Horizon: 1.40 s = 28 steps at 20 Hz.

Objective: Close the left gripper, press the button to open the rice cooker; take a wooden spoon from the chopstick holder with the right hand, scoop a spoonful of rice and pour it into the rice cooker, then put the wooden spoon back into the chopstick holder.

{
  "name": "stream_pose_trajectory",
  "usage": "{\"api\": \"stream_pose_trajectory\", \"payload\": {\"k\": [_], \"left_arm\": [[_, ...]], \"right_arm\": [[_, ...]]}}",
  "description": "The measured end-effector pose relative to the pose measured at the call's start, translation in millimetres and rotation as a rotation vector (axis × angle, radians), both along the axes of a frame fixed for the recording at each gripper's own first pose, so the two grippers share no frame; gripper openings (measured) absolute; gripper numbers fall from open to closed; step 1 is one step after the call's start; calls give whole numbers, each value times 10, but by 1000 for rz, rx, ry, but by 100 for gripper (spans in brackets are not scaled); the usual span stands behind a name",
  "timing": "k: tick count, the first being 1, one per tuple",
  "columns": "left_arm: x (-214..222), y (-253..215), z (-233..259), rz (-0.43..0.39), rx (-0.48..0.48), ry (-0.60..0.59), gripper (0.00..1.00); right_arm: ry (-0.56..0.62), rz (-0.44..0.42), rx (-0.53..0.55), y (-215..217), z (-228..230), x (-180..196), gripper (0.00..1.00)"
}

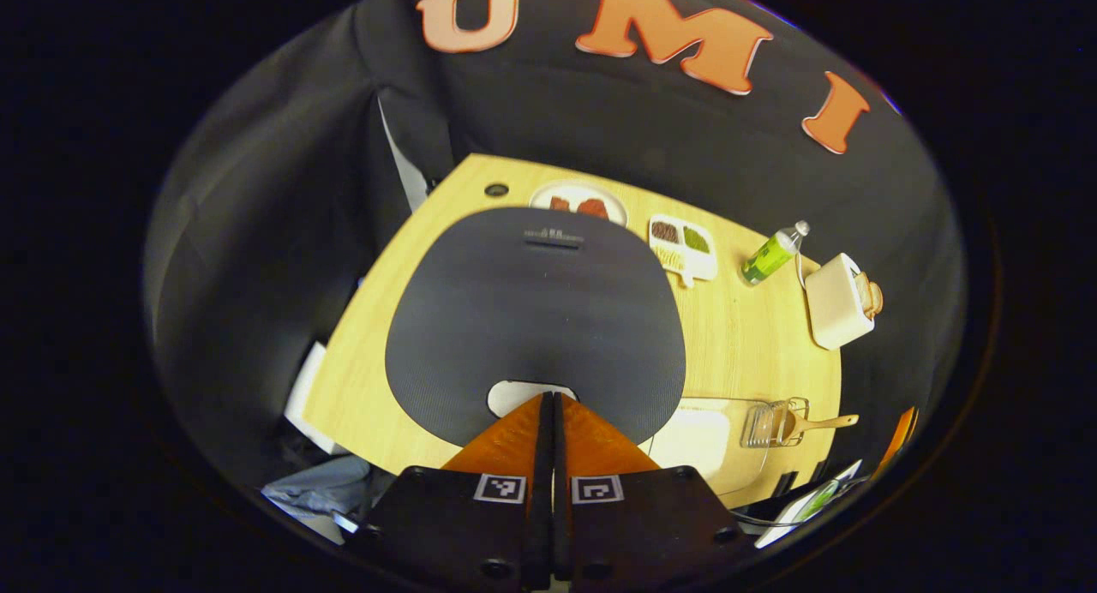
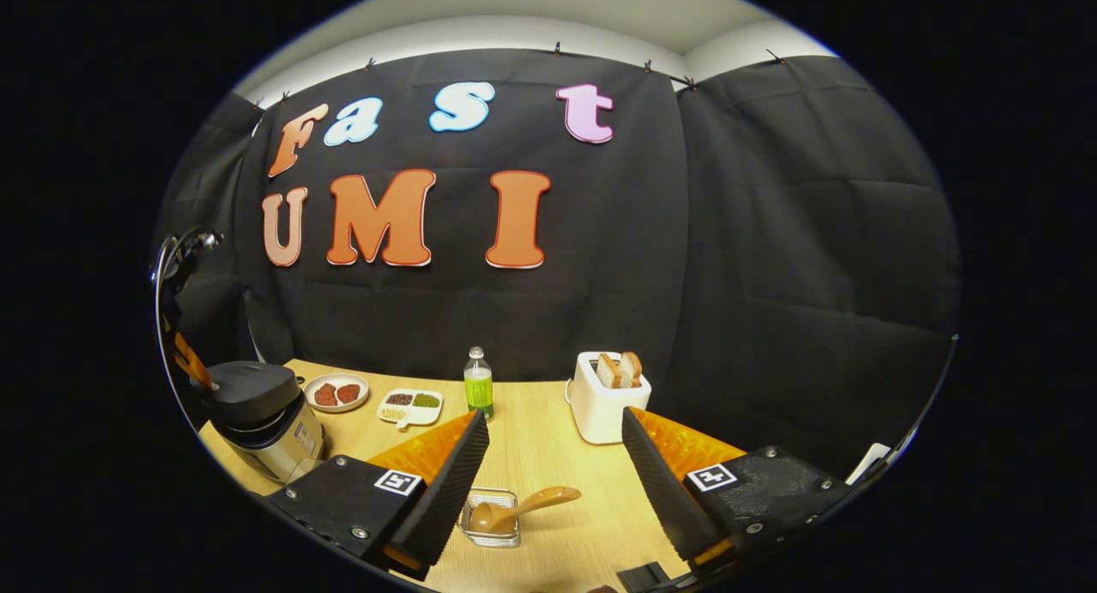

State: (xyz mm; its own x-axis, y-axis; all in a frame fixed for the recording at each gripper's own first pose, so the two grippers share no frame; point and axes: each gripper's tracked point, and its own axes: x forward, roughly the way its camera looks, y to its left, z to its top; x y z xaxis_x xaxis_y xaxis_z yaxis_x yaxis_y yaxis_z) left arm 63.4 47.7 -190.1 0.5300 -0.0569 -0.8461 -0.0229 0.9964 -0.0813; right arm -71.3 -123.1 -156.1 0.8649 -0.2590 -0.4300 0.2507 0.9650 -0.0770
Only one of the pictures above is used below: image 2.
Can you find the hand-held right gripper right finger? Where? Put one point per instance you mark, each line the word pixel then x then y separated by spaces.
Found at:
pixel 664 494

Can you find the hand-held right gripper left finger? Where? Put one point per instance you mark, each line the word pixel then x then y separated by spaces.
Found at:
pixel 446 494

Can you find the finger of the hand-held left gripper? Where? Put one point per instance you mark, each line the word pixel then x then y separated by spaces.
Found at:
pixel 193 362

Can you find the wooden spoon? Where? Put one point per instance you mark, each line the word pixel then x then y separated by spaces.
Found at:
pixel 514 509

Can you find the black silver rice cooker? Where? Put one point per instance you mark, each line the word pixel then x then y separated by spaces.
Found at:
pixel 257 404

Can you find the white divided bean dish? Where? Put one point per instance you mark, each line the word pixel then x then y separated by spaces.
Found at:
pixel 410 409

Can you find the white toaster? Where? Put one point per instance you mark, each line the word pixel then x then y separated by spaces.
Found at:
pixel 604 409

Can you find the green drink bottle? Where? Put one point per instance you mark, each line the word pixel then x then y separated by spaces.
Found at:
pixel 478 392

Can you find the bread slice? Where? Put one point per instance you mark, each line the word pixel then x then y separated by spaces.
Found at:
pixel 608 372
pixel 632 368

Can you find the red meat piece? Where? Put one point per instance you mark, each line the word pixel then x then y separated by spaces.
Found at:
pixel 348 393
pixel 326 394

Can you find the white round plate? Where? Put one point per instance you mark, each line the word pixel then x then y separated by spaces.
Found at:
pixel 336 407

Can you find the white flat object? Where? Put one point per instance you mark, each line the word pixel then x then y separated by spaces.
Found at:
pixel 867 464

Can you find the row of small cloth clips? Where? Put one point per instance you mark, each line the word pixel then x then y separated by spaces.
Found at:
pixel 557 48

